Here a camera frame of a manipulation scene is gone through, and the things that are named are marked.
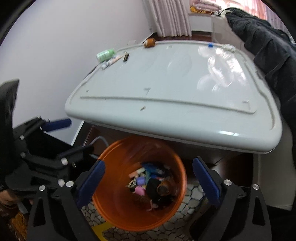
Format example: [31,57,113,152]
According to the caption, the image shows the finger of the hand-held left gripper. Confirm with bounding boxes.
[13,117,73,141]
[53,145,95,168]

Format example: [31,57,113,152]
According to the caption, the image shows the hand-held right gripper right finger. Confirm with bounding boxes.
[192,157,271,241]

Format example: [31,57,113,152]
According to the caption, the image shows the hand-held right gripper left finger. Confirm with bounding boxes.
[27,160,106,241]

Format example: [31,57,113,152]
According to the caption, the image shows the orange plastic bucket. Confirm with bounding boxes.
[92,136,187,231]

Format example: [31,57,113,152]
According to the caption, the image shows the beige knotted string charm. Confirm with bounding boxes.
[127,179,138,192]

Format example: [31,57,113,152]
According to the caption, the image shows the peach lip balm stick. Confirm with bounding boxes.
[129,169,145,178]

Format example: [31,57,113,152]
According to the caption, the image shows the black fuzzy cloth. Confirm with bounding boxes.
[146,178,176,204]

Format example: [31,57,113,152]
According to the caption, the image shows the blue toothpaste tube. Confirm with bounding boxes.
[142,163,167,176]

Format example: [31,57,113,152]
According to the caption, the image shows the person's left hand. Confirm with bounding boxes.
[0,189,34,205]

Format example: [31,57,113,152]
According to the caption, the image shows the yellow plastic piece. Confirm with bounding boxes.
[91,221,111,241]

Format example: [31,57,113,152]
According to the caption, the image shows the green lotion bottle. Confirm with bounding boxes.
[96,48,116,63]

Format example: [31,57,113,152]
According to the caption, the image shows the pink patterned curtain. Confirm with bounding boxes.
[147,0,192,37]

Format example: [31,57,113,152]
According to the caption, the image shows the pink folded quilt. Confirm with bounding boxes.
[190,0,222,7]

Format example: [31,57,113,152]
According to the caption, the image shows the grey cable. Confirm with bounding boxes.
[89,136,109,160]

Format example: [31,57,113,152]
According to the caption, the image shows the white bed frame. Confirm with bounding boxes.
[210,14,245,45]

